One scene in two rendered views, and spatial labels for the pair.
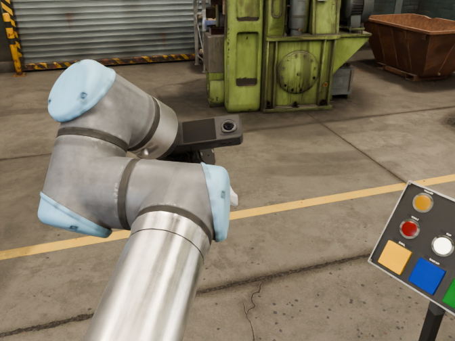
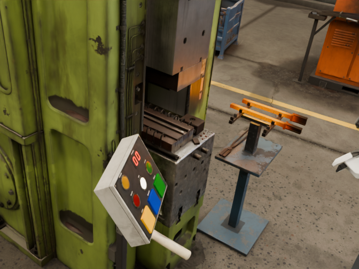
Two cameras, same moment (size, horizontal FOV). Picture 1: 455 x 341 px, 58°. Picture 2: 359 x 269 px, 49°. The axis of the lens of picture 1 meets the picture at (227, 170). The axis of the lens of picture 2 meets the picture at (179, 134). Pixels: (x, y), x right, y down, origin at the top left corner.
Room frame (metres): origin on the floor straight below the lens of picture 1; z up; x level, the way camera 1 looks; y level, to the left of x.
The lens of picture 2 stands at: (1.68, 0.29, 2.07)
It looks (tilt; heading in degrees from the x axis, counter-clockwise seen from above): 32 degrees down; 223
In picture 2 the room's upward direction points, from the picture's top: 6 degrees clockwise
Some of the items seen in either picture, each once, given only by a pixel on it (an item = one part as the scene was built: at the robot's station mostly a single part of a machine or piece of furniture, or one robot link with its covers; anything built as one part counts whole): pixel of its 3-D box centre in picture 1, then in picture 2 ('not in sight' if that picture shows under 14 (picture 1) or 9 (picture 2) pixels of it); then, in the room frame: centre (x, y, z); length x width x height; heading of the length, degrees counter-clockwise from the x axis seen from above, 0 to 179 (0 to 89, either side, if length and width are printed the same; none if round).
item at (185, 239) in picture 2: not in sight; (148, 216); (0.42, -1.08, 0.23); 0.55 x 0.37 x 0.47; 102
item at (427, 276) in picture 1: (426, 275); (153, 202); (0.88, -0.56, 1.01); 0.07 x 0.05 x 0.07; 37
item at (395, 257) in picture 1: (395, 257); (147, 219); (0.96, -0.50, 1.01); 0.07 x 0.05 x 0.07; 37
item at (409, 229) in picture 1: (409, 229); (136, 200); (0.99, -0.53, 1.09); 0.05 x 0.03 x 0.04; 12
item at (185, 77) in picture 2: not in sight; (154, 62); (0.47, -1.06, 1.32); 0.42 x 0.20 x 0.10; 102
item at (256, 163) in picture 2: not in sight; (249, 151); (-0.16, -0.80, 0.66); 0.40 x 0.30 x 0.02; 13
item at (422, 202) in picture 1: (422, 202); (125, 182); (1.02, -0.57, 1.16); 0.05 x 0.03 x 0.04; 12
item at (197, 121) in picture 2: not in sight; (191, 124); (0.27, -0.95, 0.95); 0.12 x 0.08 x 0.06; 102
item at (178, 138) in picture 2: not in sight; (150, 125); (0.47, -1.06, 0.96); 0.42 x 0.20 x 0.09; 102
